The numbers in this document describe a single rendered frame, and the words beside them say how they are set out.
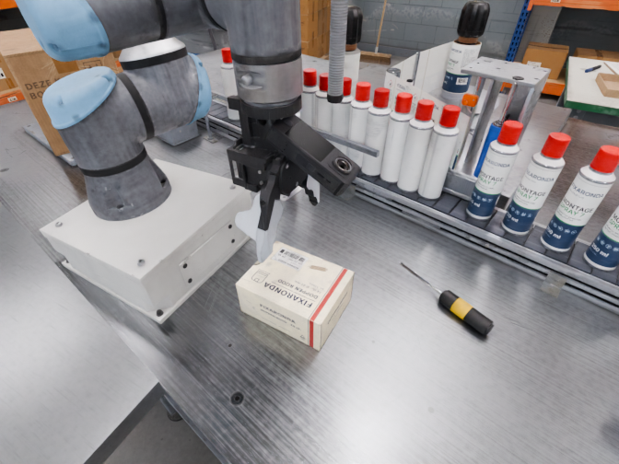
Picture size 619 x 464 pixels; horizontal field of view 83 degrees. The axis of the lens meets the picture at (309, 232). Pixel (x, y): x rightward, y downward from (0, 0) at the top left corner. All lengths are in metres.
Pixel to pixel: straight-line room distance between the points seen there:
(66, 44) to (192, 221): 0.35
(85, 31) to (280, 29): 0.17
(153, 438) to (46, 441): 0.90
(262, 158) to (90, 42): 0.19
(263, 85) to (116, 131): 0.35
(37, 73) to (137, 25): 0.79
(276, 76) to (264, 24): 0.05
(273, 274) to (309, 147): 0.26
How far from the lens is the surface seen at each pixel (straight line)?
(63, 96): 0.67
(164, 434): 1.52
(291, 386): 0.58
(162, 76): 0.70
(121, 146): 0.69
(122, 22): 0.42
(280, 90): 0.40
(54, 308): 0.80
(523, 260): 0.81
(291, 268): 0.61
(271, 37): 0.38
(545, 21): 5.14
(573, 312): 0.80
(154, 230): 0.68
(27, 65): 1.19
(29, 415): 0.69
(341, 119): 0.90
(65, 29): 0.41
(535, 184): 0.76
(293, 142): 0.41
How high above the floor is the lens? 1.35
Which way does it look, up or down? 41 degrees down
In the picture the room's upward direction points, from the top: straight up
